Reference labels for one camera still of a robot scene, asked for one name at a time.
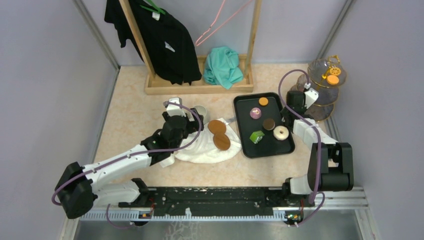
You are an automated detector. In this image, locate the pink hanger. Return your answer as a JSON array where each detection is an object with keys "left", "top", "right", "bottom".
[{"left": 194, "top": 0, "right": 256, "bottom": 47}]

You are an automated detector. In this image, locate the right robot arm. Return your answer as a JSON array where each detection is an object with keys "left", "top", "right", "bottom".
[{"left": 281, "top": 89, "right": 354, "bottom": 206}]

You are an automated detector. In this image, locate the black t-shirt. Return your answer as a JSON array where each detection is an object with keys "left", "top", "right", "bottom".
[{"left": 104, "top": 0, "right": 203, "bottom": 86}]

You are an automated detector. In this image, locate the lower wooden coaster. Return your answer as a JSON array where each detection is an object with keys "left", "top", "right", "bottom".
[{"left": 212, "top": 133, "right": 231, "bottom": 151}]

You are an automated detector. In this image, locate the orange biscuit on tray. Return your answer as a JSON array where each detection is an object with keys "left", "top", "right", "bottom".
[{"left": 258, "top": 97, "right": 269, "bottom": 107}]

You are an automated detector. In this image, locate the green cake slice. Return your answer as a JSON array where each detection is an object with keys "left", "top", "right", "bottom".
[{"left": 249, "top": 130, "right": 265, "bottom": 144}]

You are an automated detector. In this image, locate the upper wooden coaster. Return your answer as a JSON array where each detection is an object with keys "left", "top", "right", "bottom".
[{"left": 207, "top": 119, "right": 227, "bottom": 135}]

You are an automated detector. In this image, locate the teal cloth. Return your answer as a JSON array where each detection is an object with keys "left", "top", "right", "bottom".
[{"left": 203, "top": 46, "right": 244, "bottom": 90}]

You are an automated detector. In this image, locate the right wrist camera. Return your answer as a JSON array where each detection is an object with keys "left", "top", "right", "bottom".
[{"left": 303, "top": 83, "right": 319, "bottom": 109}]

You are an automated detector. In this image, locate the green hanger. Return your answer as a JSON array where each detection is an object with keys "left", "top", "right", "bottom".
[{"left": 139, "top": 0, "right": 166, "bottom": 15}]

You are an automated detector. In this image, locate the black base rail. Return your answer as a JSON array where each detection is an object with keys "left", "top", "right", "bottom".
[{"left": 118, "top": 187, "right": 315, "bottom": 218}]

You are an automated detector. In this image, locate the white speckled mug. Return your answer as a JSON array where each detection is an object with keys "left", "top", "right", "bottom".
[{"left": 194, "top": 105, "right": 210, "bottom": 125}]

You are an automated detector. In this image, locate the white towel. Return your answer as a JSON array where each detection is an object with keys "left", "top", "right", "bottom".
[{"left": 159, "top": 118, "right": 242, "bottom": 168}]

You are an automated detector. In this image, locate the black baking tray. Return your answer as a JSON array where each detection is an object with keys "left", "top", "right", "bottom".
[{"left": 233, "top": 92, "right": 296, "bottom": 159}]

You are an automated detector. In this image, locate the white glazed donut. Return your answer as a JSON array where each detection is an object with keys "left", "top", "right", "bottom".
[{"left": 272, "top": 125, "right": 290, "bottom": 141}]

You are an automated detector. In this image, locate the wooden clothes rack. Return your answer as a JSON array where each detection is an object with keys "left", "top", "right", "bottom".
[{"left": 119, "top": 0, "right": 262, "bottom": 95}]

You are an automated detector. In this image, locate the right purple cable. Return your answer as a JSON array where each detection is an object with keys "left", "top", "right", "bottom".
[{"left": 277, "top": 68, "right": 326, "bottom": 228}]

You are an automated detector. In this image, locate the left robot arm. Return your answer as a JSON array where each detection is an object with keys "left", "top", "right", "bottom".
[{"left": 51, "top": 108, "right": 204, "bottom": 219}]

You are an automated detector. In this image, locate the wooden coaster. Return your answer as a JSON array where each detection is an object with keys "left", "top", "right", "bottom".
[
  {"left": 207, "top": 119, "right": 227, "bottom": 135},
  {"left": 212, "top": 133, "right": 231, "bottom": 151}
]

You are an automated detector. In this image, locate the chocolate biscuit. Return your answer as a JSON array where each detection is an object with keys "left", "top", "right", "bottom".
[{"left": 262, "top": 118, "right": 276, "bottom": 131}]

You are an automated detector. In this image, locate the pink cupcake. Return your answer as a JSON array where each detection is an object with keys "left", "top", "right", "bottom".
[{"left": 249, "top": 107, "right": 262, "bottom": 120}]

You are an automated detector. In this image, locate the three-tier glass stand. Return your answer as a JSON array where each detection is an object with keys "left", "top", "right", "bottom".
[{"left": 306, "top": 55, "right": 348, "bottom": 122}]

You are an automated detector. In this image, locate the orange macaron on stand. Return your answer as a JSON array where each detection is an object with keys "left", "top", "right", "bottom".
[{"left": 326, "top": 75, "right": 340, "bottom": 86}]

